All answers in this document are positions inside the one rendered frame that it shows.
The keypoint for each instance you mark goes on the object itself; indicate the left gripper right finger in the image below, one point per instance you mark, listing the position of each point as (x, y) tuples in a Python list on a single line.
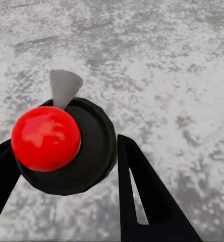
[(167, 222)]

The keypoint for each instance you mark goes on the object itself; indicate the insectifuge atomizer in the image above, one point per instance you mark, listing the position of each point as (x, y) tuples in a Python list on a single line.
[(67, 144)]

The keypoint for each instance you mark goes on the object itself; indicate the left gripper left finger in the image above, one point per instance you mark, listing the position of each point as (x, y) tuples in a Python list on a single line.
[(9, 172)]

